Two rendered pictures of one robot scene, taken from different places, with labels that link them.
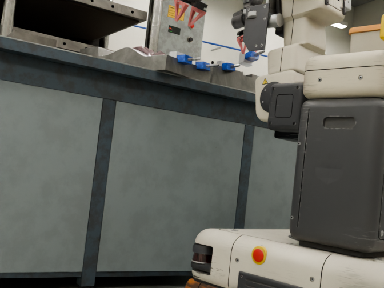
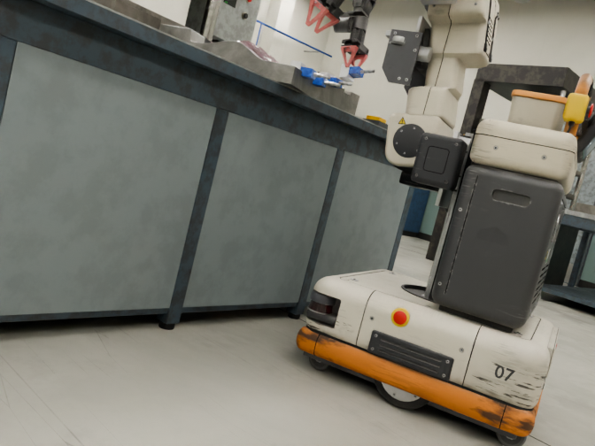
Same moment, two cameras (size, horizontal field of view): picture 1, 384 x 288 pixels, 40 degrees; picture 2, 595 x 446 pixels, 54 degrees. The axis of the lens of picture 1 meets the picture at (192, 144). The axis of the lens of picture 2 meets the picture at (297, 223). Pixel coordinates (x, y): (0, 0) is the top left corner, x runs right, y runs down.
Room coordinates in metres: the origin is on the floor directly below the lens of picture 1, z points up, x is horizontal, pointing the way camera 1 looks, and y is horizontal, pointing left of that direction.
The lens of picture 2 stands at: (0.14, 0.64, 0.55)
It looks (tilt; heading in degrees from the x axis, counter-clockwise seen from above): 5 degrees down; 340
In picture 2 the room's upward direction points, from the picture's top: 14 degrees clockwise
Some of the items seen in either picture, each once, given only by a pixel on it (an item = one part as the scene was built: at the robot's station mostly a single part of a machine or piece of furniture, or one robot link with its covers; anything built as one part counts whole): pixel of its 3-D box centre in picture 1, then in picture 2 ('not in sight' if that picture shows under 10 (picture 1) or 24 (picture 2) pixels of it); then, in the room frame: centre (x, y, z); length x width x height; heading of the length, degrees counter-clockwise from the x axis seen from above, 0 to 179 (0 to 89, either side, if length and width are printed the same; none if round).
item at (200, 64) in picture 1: (204, 66); (321, 81); (1.99, -0.02, 0.85); 0.13 x 0.05 x 0.05; 50
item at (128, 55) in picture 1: (143, 66); (241, 63); (2.12, 0.23, 0.85); 0.50 x 0.26 x 0.11; 50
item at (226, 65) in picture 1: (230, 67); (336, 82); (2.13, -0.12, 0.89); 0.13 x 0.05 x 0.05; 31
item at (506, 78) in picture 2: not in sight; (526, 182); (5.28, -3.68, 1.03); 1.54 x 0.94 x 2.06; 115
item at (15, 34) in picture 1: (27, 48); (115, 20); (1.94, 0.64, 0.83); 0.20 x 0.15 x 0.07; 33
